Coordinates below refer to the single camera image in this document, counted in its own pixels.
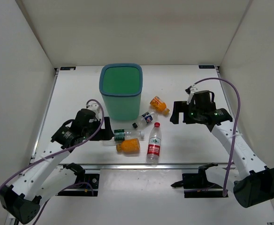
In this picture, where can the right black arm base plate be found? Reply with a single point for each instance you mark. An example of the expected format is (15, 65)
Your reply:
(195, 188)

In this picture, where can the green plastic waste bin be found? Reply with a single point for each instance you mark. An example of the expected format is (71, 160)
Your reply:
(120, 85)

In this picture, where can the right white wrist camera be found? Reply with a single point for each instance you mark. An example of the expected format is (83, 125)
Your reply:
(190, 91)

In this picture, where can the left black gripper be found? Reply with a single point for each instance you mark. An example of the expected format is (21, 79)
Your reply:
(105, 134)

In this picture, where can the right blue table label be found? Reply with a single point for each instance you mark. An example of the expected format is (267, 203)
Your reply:
(206, 67)

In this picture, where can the orange juice bottle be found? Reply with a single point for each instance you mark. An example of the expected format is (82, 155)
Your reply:
(130, 146)
(159, 106)

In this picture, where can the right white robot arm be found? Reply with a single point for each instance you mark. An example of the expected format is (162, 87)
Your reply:
(253, 182)

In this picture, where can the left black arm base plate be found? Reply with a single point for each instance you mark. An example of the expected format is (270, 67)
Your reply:
(87, 186)

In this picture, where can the left black table label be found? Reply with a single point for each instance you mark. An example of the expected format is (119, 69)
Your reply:
(67, 68)

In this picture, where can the clear blue label bottle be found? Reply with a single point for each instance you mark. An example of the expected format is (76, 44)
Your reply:
(145, 119)

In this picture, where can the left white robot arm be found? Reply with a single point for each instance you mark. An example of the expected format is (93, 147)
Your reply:
(34, 187)

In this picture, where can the clear green label bottle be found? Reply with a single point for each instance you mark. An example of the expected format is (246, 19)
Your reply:
(127, 134)

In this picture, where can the clear red label water bottle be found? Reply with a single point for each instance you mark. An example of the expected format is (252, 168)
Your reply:
(154, 145)

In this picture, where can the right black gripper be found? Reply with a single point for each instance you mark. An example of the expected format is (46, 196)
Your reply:
(182, 107)

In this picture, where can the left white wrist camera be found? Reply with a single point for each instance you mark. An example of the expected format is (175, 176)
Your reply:
(95, 108)

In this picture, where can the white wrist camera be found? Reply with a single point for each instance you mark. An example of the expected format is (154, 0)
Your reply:
(95, 108)
(190, 91)

